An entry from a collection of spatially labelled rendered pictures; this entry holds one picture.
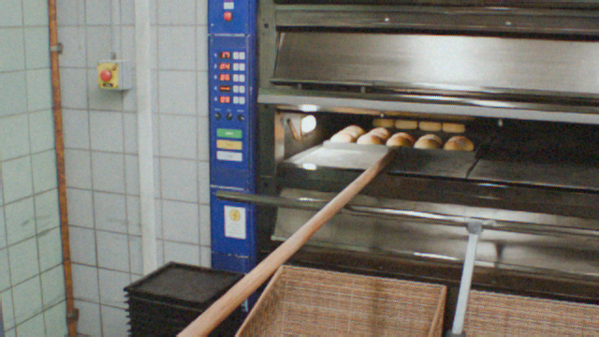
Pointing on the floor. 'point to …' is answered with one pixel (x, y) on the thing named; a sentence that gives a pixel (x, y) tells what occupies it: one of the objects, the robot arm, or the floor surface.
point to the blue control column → (232, 178)
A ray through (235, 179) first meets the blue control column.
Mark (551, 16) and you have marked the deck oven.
